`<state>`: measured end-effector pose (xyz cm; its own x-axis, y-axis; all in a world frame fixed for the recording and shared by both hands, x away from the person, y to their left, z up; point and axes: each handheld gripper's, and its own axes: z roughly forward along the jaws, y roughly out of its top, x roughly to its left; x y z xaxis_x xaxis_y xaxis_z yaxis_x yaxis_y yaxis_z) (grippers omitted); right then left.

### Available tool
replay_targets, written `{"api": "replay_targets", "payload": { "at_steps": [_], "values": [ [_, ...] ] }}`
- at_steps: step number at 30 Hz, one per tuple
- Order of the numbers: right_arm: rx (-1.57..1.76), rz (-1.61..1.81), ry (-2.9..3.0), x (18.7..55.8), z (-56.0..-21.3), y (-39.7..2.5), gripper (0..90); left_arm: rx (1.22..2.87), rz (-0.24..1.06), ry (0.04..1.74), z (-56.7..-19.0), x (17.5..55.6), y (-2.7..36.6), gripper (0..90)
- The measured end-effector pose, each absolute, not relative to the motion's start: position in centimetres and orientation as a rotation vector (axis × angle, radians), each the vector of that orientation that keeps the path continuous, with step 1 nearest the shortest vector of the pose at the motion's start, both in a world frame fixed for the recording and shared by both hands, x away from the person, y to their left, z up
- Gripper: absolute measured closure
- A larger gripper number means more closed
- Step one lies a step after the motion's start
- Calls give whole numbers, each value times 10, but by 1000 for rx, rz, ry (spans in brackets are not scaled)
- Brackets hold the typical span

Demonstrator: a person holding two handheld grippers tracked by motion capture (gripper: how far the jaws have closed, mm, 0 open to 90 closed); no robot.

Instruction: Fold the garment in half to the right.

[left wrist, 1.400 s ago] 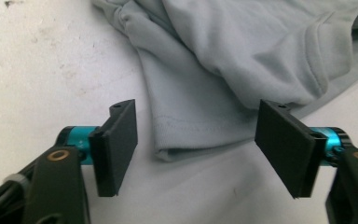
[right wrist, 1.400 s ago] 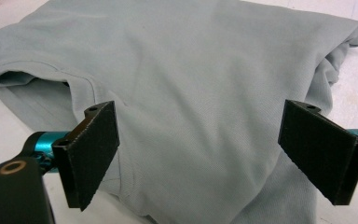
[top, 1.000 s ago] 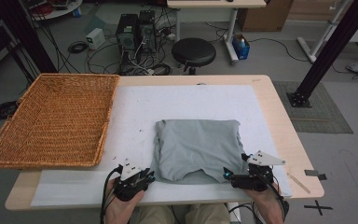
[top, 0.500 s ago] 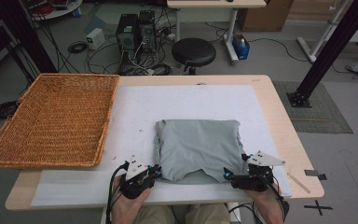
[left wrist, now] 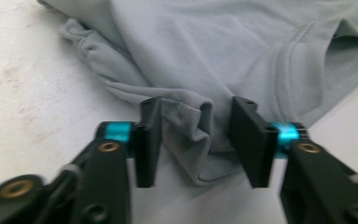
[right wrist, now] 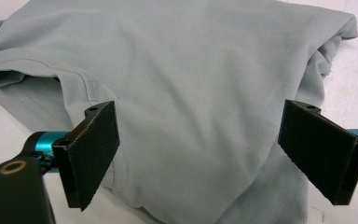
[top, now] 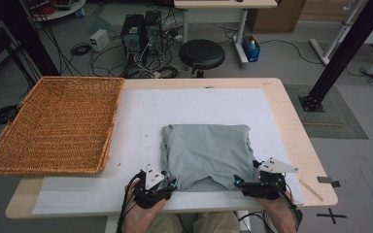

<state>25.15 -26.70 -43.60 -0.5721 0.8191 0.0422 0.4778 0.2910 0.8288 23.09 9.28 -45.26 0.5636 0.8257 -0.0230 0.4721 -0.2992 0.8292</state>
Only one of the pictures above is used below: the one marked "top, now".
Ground black metal pillar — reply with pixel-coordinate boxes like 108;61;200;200
299;0;373;113
0;0;61;78

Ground round white table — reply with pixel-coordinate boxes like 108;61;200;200
22;0;86;22

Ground coiled black cable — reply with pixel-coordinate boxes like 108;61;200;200
70;42;92;56
0;104;22;126

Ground grey t-shirt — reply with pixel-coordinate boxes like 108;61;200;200
159;123;261;192

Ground wicker basket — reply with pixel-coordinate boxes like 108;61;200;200
0;76;126;178

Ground tangle of black cables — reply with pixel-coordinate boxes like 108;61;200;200
90;42;181;80

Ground person's right hand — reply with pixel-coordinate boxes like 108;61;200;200
255;190;300;233

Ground blue box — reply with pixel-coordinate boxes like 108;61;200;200
241;35;261;63

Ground white table mat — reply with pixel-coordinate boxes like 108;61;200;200
31;87;305;216

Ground black computer tower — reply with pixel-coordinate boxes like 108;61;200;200
120;14;145;77
144;10;163;56

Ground cardboard box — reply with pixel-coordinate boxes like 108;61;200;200
249;0;307;34

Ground white desk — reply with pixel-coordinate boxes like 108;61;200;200
173;0;279;67

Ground grey tape strip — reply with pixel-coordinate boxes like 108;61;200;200
317;176;342;188

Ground right hand-held gripper black cable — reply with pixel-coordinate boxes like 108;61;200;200
237;181;304;233

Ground hand-held gripper black cable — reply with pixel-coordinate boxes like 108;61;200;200
116;171;147;233
237;181;304;233

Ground person's left hand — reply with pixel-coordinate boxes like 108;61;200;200
121;179;168;233

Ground white metal stand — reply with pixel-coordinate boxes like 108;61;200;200
309;0;373;66

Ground grey floor mat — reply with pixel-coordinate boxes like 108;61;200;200
283;83;369;140

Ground left hand-held gripper black cable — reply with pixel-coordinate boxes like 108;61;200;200
116;171;147;233

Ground black floor cable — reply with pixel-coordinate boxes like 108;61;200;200
258;39;322;66

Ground person's beige trousers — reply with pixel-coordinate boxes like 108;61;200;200
147;212;241;233

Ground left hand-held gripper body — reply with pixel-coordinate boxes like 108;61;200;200
132;163;176;210

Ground black round stool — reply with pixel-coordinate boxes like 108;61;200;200
178;39;226;79

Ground white power supply box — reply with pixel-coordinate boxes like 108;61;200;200
88;28;111;52

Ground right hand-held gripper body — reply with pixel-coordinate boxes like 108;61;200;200
241;157;299;201

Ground thin wooden stick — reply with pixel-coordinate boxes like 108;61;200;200
300;180;324;202

